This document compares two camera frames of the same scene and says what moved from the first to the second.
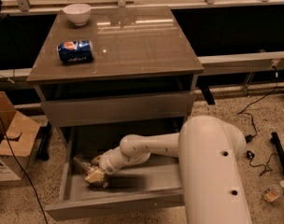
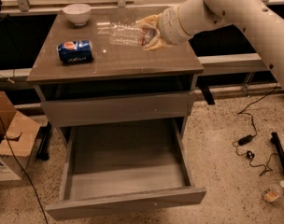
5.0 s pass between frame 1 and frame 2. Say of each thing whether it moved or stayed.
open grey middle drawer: stayed
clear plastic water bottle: moved
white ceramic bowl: stayed
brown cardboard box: stayed
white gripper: moved
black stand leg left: stayed
